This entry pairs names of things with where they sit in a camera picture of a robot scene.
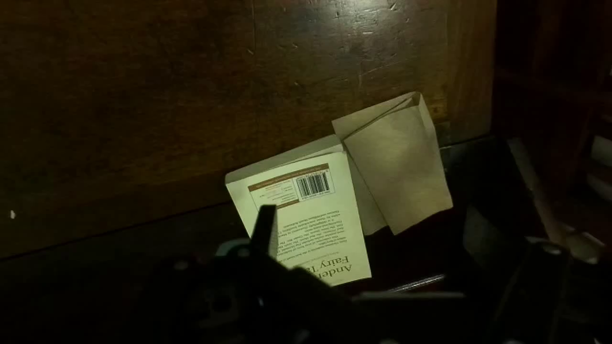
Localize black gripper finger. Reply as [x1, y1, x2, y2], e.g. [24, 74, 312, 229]
[249, 202, 280, 258]

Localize dark wooden secretary desk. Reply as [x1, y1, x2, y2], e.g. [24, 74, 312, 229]
[0, 0, 612, 344]

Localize white paperback book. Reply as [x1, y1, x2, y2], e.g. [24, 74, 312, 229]
[224, 133, 376, 288]

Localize brown paper envelope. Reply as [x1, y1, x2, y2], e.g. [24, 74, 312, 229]
[332, 89, 456, 237]

